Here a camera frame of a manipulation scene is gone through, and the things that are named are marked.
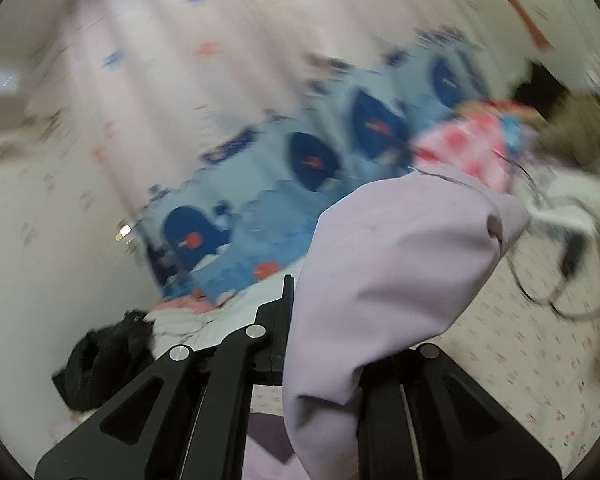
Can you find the white printed curtain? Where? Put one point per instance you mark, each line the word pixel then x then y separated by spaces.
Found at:
pixel 180 60

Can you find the pink patterned cloth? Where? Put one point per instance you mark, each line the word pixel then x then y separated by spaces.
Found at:
pixel 460 145

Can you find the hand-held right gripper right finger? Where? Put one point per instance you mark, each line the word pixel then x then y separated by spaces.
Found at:
pixel 460 410

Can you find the beige fuzzy cloth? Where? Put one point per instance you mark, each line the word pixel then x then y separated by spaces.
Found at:
pixel 580 125

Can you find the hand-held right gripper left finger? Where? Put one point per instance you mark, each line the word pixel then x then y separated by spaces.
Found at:
pixel 272 340

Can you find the white power strip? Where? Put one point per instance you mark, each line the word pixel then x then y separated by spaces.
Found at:
pixel 565 200

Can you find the blue printed blanket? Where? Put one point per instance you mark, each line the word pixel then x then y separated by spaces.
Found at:
pixel 300 170

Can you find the lavender garment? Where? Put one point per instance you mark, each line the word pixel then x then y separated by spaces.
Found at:
pixel 390 270

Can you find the white quilted blanket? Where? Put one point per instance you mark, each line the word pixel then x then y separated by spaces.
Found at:
pixel 205 325

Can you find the orange tree wall sticker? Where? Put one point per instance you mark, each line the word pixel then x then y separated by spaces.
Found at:
pixel 520 5

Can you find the black cloth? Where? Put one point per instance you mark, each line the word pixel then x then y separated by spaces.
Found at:
pixel 100 365

